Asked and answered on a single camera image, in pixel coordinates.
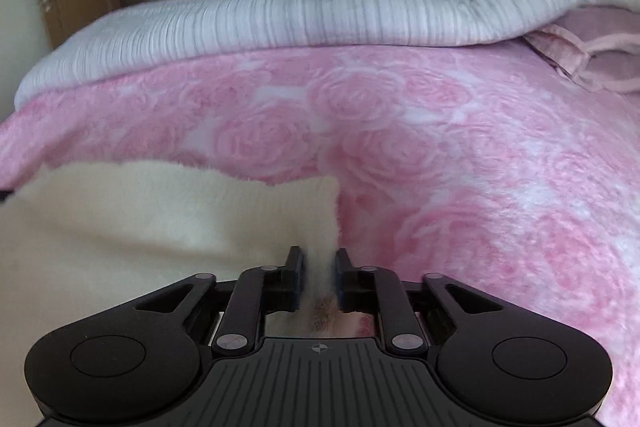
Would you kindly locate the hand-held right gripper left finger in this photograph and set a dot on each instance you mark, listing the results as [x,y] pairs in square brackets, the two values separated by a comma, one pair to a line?
[298,282]

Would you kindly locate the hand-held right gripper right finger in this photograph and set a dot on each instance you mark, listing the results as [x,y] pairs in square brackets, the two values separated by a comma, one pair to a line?
[342,282]

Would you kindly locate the cream fluffy sweater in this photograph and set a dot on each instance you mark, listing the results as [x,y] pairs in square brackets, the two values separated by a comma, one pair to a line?
[150,227]

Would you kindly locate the pink rose blanket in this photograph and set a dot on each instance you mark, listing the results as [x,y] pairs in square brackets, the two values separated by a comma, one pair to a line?
[450,157]

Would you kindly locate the lilac striped quilt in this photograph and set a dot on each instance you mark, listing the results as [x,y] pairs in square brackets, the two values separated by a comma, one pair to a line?
[300,17]

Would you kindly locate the purple pillow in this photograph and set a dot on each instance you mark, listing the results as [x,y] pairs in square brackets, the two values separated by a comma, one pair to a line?
[590,37]

